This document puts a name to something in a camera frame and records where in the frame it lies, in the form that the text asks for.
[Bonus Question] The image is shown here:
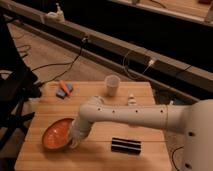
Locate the white clamp on rail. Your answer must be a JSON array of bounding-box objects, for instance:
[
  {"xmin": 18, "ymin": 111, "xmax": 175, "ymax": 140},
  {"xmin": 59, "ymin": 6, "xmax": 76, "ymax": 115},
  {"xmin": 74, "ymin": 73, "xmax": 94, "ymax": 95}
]
[{"xmin": 46, "ymin": 4, "xmax": 65, "ymax": 22}]

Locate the black floor cable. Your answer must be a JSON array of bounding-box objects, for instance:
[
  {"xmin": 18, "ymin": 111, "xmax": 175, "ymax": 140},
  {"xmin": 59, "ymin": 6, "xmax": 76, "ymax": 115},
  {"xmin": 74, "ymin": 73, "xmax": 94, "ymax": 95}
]
[{"xmin": 16, "ymin": 38, "xmax": 88, "ymax": 88}]

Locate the white squeeze bottle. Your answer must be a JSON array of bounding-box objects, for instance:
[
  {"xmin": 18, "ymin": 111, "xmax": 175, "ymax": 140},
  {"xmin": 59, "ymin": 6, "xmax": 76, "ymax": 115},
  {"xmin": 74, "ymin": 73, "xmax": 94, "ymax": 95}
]
[{"xmin": 127, "ymin": 94, "xmax": 137, "ymax": 106}]

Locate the black rectangular box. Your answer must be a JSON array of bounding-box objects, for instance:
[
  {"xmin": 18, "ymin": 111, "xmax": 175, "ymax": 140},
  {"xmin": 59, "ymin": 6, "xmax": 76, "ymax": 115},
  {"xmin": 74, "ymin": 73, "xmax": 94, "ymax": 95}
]
[{"xmin": 111, "ymin": 137, "xmax": 141, "ymax": 155}]

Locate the black cable right floor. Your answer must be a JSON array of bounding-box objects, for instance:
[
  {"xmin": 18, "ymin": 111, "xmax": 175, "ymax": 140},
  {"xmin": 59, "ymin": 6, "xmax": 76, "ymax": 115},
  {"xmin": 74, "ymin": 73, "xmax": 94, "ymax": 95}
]
[{"xmin": 169, "ymin": 145, "xmax": 185, "ymax": 171}]

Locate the long grey metal rail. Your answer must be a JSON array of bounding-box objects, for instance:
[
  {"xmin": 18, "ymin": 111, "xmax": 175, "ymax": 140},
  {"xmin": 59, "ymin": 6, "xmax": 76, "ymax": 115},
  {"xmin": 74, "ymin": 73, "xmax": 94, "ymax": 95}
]
[{"xmin": 0, "ymin": 0, "xmax": 213, "ymax": 100}]

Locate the orange marker pen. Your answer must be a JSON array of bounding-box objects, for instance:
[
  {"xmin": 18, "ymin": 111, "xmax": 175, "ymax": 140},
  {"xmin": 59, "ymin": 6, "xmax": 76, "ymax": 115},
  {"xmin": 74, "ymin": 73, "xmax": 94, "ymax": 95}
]
[{"xmin": 59, "ymin": 80, "xmax": 70, "ymax": 97}]

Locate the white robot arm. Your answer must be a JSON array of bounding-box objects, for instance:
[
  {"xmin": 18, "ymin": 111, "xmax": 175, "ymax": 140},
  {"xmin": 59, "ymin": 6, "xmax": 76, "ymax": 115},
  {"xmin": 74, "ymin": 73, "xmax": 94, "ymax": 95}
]
[{"xmin": 70, "ymin": 96, "xmax": 213, "ymax": 171}]

